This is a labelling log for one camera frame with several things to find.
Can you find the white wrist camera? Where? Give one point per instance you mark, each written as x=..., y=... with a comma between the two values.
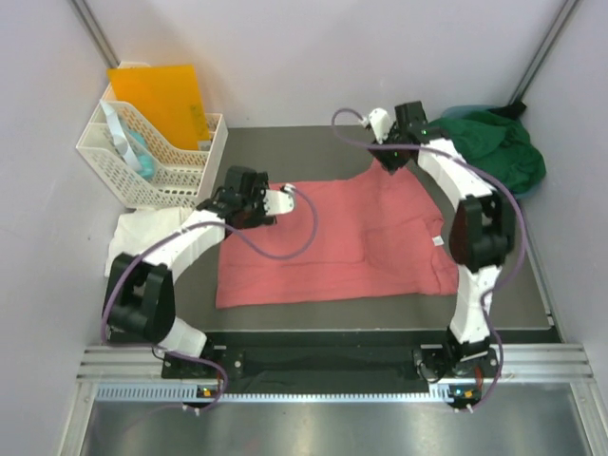
x=279, y=202
x=380, y=123

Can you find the white folded t shirt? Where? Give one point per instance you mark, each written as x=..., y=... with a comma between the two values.
x=142, y=228

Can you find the blue laundry basket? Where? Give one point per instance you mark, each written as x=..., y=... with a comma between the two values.
x=527, y=190

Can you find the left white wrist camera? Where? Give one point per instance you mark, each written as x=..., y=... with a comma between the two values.
x=279, y=202

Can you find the aluminium frame rail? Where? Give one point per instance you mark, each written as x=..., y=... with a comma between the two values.
x=95, y=32

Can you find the dark grey table mat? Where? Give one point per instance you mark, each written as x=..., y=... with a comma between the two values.
x=521, y=312

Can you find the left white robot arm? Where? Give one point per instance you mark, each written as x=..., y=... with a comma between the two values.
x=140, y=295

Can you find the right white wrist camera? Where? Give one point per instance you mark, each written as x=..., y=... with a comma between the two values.
x=380, y=123

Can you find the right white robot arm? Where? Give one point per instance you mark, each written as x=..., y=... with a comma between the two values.
x=482, y=233

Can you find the pink t shirt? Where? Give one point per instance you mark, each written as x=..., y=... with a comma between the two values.
x=375, y=235

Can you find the white perforated desk organizer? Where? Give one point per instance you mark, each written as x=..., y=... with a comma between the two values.
x=151, y=140

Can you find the grey slotted cable duct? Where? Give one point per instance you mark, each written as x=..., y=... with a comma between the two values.
x=193, y=394

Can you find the orange plastic board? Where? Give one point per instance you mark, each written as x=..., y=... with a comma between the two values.
x=168, y=97

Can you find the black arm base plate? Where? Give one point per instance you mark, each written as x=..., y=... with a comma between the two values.
x=325, y=362

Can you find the green t shirt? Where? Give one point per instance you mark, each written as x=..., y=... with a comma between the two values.
x=494, y=147

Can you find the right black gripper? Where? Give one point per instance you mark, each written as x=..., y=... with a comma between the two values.
x=390, y=164

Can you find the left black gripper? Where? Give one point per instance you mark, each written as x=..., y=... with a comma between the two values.
x=259, y=218

